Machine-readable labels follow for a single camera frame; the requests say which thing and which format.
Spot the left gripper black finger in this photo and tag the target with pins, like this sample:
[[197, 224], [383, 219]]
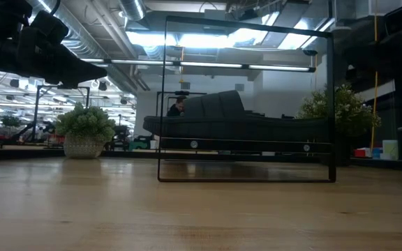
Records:
[[79, 71]]

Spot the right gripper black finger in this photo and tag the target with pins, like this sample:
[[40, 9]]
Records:
[[363, 59]]

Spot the black metal wooden shelf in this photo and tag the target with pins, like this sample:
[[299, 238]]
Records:
[[250, 146]]

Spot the large flowering plant dark pot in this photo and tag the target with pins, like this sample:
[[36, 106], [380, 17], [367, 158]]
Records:
[[354, 108]]

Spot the small green plant white pot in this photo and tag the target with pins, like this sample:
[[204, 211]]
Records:
[[84, 122]]

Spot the bright ceiling light panel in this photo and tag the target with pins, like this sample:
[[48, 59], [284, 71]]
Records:
[[295, 42], [201, 41]]

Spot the pale green box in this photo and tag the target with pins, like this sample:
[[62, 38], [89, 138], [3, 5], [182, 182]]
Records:
[[390, 150]]

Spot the small red box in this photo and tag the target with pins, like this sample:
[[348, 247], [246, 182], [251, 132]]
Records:
[[360, 153]]

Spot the small blue box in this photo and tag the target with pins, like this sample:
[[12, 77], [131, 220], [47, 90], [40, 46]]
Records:
[[377, 153]]

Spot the green background cart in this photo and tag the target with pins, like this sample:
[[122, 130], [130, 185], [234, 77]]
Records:
[[141, 143]]

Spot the person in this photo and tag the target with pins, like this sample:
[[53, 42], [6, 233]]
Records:
[[176, 109]]

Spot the long hanging strip light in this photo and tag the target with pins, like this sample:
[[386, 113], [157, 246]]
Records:
[[208, 65]]

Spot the black background rig frame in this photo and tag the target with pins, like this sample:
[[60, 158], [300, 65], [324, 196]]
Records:
[[63, 87], [181, 93]]

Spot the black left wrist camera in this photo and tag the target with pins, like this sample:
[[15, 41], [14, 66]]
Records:
[[49, 26]]

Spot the black ceiling camera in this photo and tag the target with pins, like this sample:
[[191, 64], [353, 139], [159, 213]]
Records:
[[309, 52]]

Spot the narrow silver air duct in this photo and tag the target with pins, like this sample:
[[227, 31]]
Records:
[[133, 8]]

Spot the black aluminium frame rail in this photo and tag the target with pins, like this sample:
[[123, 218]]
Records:
[[389, 164], [124, 154]]

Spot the grey wall vent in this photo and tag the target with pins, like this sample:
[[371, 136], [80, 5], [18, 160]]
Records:
[[185, 85], [239, 87]]

